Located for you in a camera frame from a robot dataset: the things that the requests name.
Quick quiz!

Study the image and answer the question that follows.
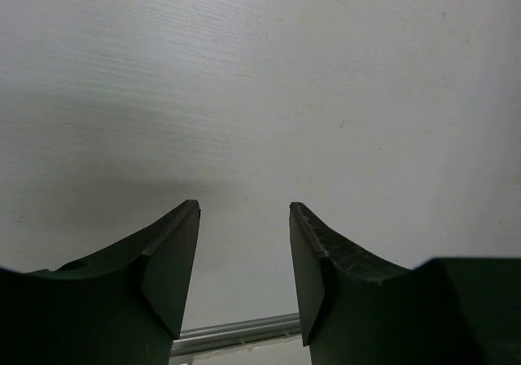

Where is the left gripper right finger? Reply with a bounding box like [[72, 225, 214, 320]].
[[289, 202, 520, 364]]

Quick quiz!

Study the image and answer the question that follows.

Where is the aluminium table edge rail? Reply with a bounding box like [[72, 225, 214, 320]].
[[170, 313, 301, 363]]

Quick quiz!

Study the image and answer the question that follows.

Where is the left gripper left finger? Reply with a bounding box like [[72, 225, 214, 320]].
[[1, 200, 200, 364]]

